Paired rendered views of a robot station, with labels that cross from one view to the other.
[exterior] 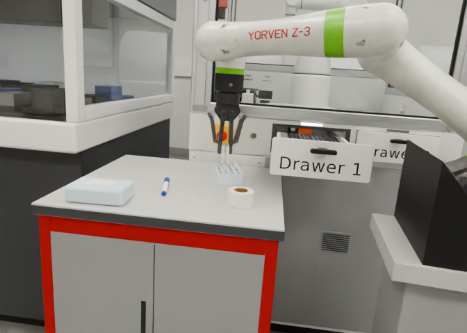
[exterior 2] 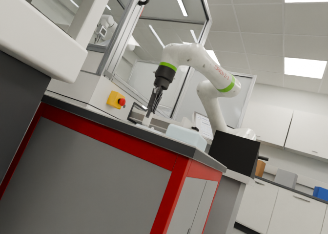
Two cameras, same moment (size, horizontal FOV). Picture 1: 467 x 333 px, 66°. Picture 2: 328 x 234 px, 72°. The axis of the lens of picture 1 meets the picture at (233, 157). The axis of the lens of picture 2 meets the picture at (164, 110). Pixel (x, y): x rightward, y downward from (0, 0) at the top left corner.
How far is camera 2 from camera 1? 1.31 m
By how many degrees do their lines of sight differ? 72
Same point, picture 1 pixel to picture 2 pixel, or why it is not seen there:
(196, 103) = (108, 69)
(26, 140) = (20, 35)
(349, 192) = not seen: hidden behind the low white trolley
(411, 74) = (216, 104)
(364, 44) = (234, 92)
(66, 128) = (80, 51)
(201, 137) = (100, 97)
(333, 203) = not seen: hidden behind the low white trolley
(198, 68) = (118, 45)
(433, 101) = (217, 117)
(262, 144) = (125, 113)
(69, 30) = not seen: outside the picture
